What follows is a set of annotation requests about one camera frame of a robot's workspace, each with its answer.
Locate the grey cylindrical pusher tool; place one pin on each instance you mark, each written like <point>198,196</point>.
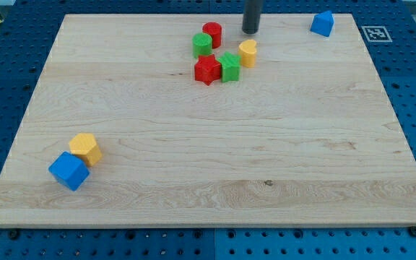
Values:
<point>251,16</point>

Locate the yellow heart block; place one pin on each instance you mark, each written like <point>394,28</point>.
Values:
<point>247,52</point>

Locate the blue cube block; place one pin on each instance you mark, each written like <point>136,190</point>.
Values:
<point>69,170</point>

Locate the red star block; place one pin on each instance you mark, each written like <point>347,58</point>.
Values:
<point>207,69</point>

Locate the blue house-shaped block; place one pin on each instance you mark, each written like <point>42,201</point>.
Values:
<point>323,23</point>

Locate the green cylinder block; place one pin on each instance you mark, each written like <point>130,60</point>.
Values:
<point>201,44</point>

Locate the light wooden board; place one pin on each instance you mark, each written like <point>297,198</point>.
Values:
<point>305,139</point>

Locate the green star block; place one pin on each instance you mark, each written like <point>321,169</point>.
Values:
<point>231,67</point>

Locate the yellow hexagon block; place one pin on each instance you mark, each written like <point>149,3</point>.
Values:
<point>85,147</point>

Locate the white fiducial marker tag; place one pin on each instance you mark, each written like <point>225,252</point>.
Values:
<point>376,34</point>

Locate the red cylinder block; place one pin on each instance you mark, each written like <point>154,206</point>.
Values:
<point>213,29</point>

